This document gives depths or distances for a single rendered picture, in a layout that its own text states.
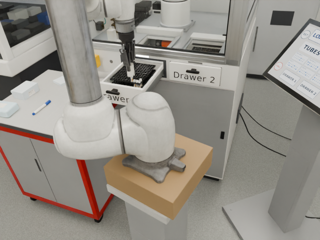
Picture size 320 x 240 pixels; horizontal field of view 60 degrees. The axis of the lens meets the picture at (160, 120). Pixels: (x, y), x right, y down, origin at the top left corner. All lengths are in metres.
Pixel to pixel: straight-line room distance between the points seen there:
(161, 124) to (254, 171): 1.47
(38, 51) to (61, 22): 1.35
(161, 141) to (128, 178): 0.20
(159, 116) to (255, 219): 1.24
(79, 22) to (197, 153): 0.62
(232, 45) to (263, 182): 1.11
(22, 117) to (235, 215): 1.40
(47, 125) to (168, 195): 0.81
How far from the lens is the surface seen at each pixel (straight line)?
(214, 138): 1.80
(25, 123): 1.58
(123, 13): 1.28
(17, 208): 2.24
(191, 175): 1.00
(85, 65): 0.81
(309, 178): 1.57
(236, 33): 1.45
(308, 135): 1.45
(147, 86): 1.44
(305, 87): 1.29
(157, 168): 0.98
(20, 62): 2.03
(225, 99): 1.62
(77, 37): 0.79
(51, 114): 1.59
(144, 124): 0.85
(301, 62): 1.36
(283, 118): 2.85
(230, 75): 1.54
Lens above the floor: 1.60
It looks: 37 degrees down
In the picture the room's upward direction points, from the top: 3 degrees counter-clockwise
